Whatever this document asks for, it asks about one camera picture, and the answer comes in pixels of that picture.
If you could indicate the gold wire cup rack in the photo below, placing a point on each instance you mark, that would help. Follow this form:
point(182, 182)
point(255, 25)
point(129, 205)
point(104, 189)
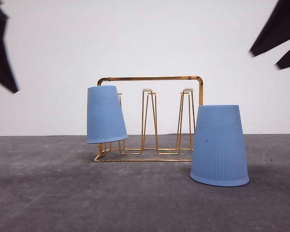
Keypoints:
point(186, 124)

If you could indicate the blue ribbed cup with speck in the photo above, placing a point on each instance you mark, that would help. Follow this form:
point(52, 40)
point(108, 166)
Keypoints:
point(219, 154)

